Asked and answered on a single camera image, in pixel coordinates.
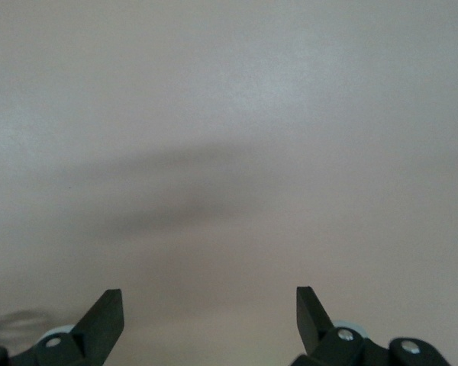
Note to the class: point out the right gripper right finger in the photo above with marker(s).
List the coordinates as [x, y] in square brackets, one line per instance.
[313, 328]

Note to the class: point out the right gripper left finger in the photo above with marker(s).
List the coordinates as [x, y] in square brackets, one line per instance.
[99, 331]

